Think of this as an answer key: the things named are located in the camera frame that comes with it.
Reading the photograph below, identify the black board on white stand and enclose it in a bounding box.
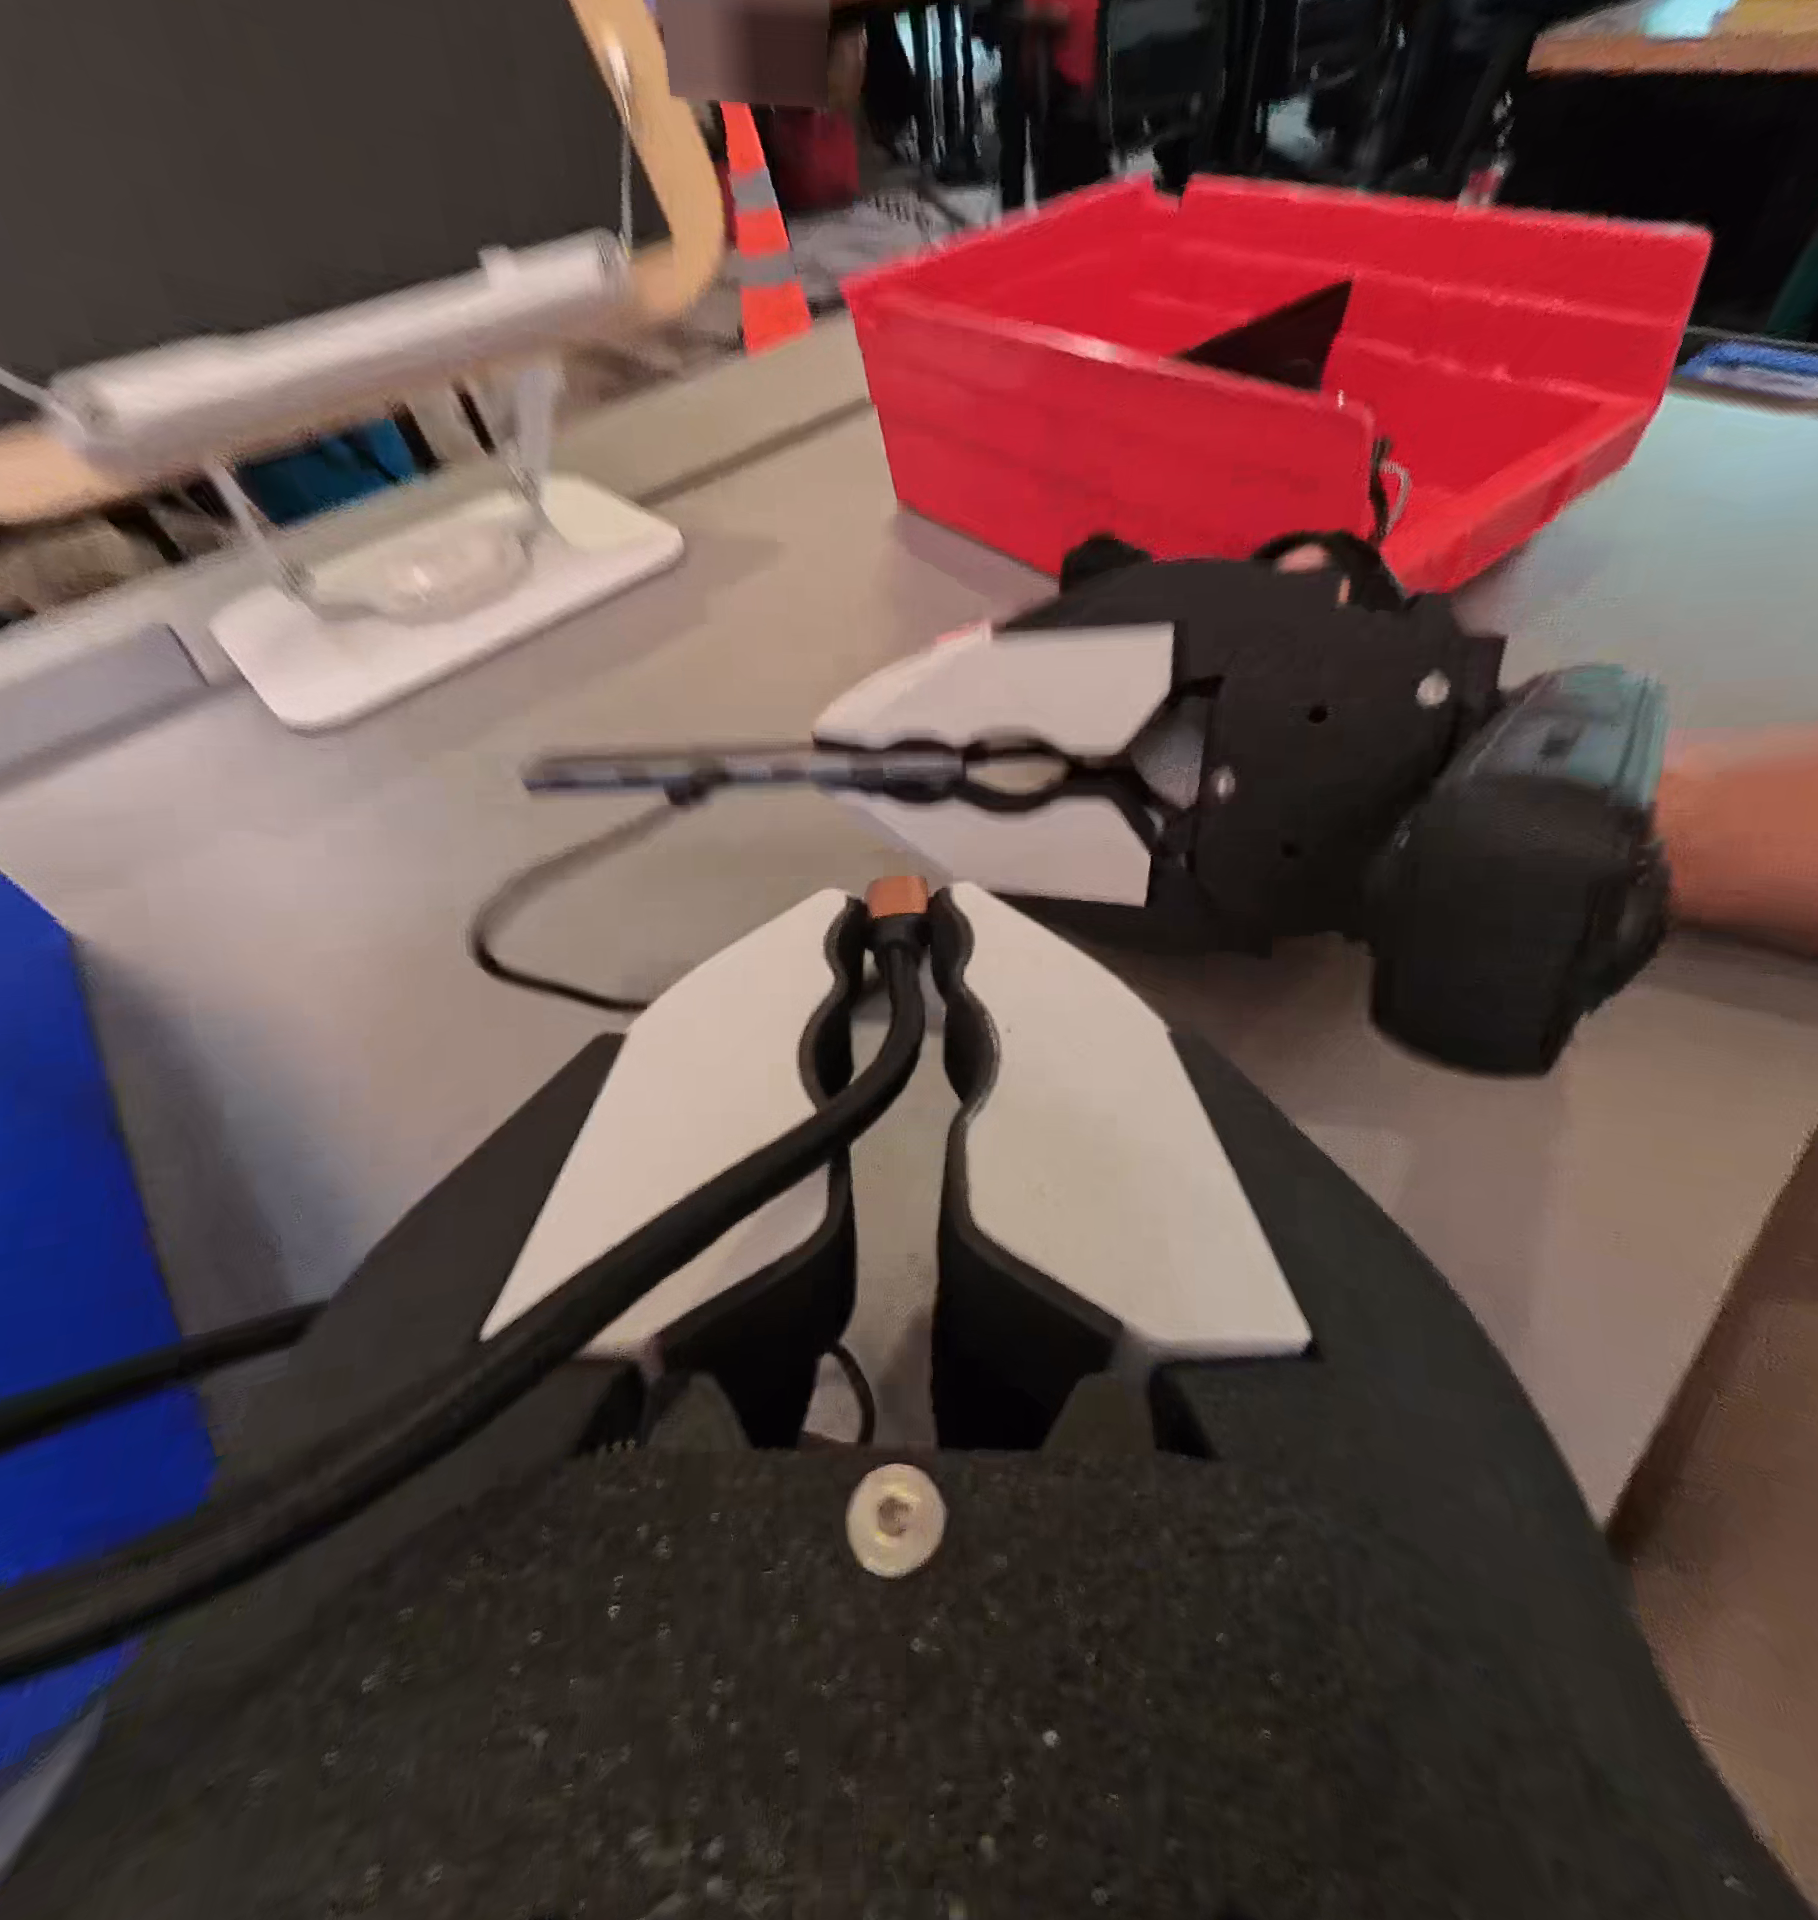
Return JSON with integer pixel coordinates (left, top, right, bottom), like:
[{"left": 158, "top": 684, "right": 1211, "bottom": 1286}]
[{"left": 0, "top": 0, "right": 727, "bottom": 524}]

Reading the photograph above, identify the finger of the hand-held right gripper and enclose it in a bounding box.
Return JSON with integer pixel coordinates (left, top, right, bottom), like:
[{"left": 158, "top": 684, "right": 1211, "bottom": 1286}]
[
  {"left": 832, "top": 782, "right": 1162, "bottom": 909},
  {"left": 812, "top": 620, "right": 1183, "bottom": 764}
]

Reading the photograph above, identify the grey usb hub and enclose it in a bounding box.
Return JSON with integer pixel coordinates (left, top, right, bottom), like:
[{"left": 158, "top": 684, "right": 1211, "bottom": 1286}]
[{"left": 468, "top": 740, "right": 987, "bottom": 1010}]

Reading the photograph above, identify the red plastic bin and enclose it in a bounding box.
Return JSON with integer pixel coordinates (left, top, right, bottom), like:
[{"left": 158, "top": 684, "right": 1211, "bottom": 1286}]
[{"left": 841, "top": 172, "right": 1713, "bottom": 595}]

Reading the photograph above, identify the blue plastic bin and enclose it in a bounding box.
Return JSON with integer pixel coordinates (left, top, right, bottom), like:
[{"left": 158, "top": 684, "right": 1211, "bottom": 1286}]
[{"left": 0, "top": 825, "right": 218, "bottom": 1824}]

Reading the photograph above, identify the orange traffic cone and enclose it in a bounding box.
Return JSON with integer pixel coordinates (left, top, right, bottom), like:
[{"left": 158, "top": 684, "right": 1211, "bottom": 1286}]
[{"left": 716, "top": 103, "right": 818, "bottom": 354}]

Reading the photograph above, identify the person's right forearm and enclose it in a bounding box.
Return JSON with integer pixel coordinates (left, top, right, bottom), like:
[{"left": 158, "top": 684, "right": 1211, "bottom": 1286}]
[{"left": 1659, "top": 726, "right": 1818, "bottom": 970}]

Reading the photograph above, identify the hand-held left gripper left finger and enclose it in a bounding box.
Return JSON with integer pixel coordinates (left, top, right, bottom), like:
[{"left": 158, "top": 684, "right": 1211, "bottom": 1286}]
[{"left": 477, "top": 888, "right": 868, "bottom": 1453}]

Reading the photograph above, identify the blue tray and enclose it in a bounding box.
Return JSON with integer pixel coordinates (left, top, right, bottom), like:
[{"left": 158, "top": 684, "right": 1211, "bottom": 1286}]
[{"left": 1674, "top": 338, "right": 1818, "bottom": 415}]

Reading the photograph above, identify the black cable with copper plug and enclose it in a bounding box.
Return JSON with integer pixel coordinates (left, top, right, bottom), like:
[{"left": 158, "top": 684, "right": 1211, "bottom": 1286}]
[{"left": 0, "top": 874, "right": 939, "bottom": 1701}]

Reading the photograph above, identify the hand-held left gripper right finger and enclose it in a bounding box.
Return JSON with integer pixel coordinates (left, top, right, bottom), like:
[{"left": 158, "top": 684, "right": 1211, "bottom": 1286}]
[{"left": 932, "top": 882, "right": 1314, "bottom": 1453}]

